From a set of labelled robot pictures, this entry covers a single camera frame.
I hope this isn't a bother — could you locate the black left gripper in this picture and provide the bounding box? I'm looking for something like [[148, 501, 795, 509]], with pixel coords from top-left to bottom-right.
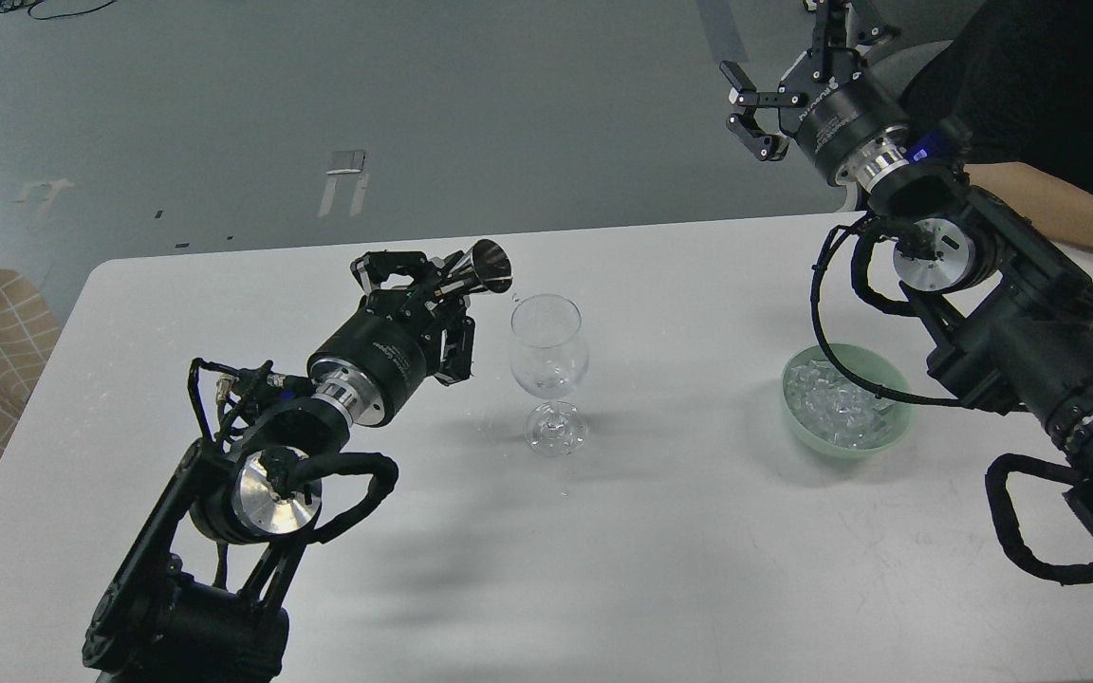
[[306, 250, 474, 427]]

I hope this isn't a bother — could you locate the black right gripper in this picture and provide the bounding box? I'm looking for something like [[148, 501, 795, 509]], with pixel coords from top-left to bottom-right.
[[720, 1, 910, 187]]

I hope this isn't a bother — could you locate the steel cocktail jigger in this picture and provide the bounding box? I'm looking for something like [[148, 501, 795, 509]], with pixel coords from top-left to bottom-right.
[[434, 238, 513, 301]]

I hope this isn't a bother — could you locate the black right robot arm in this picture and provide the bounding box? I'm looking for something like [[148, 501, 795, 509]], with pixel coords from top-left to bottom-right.
[[719, 1, 1093, 586]]

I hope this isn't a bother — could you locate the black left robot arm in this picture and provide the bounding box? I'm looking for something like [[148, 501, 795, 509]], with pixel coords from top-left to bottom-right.
[[82, 239, 512, 682]]

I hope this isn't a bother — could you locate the clear wine glass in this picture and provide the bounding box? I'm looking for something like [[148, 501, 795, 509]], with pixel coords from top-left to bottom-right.
[[509, 293, 590, 457]]

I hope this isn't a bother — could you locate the pile of ice cubes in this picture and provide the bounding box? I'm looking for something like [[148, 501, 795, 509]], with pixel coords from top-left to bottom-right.
[[784, 360, 901, 451]]

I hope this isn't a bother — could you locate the seated person in black shirt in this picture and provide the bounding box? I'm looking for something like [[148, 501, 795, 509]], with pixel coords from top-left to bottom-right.
[[900, 1, 1093, 249]]

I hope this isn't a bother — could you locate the green bowl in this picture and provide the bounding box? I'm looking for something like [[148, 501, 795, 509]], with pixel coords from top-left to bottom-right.
[[780, 344, 912, 461]]

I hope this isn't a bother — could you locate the black cable on floor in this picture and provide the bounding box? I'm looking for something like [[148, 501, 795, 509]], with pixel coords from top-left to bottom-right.
[[0, 0, 117, 39]]

